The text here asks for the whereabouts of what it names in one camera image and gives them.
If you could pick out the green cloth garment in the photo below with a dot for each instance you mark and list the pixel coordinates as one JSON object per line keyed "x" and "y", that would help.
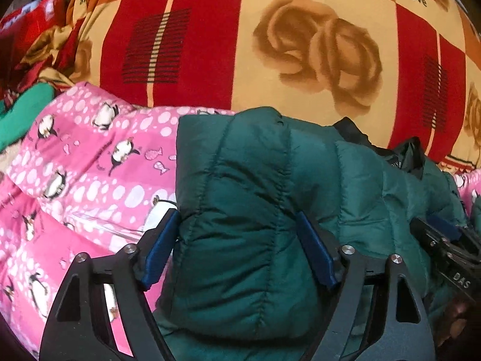
{"x": 17, "y": 121}

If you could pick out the pink penguin print quilt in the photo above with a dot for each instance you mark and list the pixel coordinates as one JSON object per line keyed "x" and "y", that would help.
{"x": 90, "y": 174}

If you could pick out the dark green puffer jacket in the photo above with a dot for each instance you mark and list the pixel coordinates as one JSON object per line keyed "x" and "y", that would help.
{"x": 239, "y": 286}

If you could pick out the right hand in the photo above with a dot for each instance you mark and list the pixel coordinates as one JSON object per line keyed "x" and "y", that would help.
{"x": 453, "y": 320}

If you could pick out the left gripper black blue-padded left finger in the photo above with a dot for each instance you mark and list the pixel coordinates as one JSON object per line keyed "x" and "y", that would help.
{"x": 78, "y": 325}

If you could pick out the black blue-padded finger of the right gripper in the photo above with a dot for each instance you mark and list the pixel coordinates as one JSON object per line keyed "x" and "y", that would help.
{"x": 444, "y": 227}

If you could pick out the red orange rose blanket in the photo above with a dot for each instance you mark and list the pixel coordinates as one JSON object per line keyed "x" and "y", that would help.
{"x": 397, "y": 68}

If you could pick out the red cloth pile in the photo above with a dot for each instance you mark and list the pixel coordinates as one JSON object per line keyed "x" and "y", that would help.
{"x": 45, "y": 42}

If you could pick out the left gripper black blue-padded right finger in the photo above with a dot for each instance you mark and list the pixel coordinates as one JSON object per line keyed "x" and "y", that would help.
{"x": 397, "y": 326}

